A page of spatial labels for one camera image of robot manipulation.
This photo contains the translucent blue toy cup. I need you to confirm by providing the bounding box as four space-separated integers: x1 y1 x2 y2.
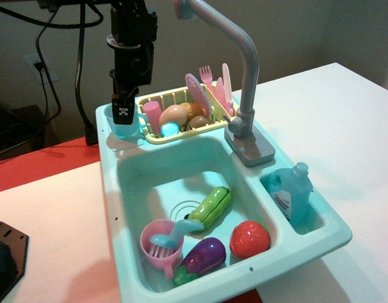
104 104 148 138

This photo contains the mint green toy sink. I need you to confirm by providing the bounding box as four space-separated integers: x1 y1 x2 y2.
96 106 352 302

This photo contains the pink toy fork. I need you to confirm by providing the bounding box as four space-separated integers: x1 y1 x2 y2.
199 65 216 95

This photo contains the pink toy plate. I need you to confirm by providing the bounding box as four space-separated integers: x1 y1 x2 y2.
185 73 211 118

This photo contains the black power cable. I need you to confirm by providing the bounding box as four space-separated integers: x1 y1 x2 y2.
0 0 105 124

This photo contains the green toy pea pod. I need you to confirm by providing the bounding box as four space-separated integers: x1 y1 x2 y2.
187 186 232 234

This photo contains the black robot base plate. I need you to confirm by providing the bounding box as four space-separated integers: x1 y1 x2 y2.
0 222 29 302

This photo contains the beige toy egg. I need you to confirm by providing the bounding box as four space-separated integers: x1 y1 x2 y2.
158 105 188 128

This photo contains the brown toy bread roll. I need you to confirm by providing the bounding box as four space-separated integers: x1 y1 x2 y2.
186 116 212 131

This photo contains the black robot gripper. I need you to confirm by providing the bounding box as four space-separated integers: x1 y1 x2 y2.
107 1 158 125

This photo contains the grey toy faucet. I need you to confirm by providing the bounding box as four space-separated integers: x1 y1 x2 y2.
173 1 275 167

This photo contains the blue toy dish brush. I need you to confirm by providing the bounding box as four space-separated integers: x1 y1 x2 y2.
149 219 204 258

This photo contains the pink toy cup in rack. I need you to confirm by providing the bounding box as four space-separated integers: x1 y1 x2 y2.
143 100 163 137

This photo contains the black flexible hose cable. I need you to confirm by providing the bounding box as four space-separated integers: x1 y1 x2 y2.
74 0 98 146

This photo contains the white wall outlet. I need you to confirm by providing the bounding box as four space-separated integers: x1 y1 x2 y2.
23 53 59 85

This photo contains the blue dish soap bottle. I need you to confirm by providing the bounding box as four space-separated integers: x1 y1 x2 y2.
267 162 313 227

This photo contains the pink toy knife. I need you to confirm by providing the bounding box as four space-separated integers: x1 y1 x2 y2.
222 63 234 116

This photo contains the yellow dish drying rack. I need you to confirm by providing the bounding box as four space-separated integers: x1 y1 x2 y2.
135 84 239 145

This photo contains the brown toy potato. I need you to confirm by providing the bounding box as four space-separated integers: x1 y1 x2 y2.
180 102 203 119

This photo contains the purple toy eggplant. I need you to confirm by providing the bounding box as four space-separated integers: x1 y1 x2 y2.
173 237 226 287

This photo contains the red toy strawberry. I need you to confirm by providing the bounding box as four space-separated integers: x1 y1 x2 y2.
230 220 271 259

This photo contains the pink toy mug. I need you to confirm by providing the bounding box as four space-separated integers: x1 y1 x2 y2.
140 219 184 280

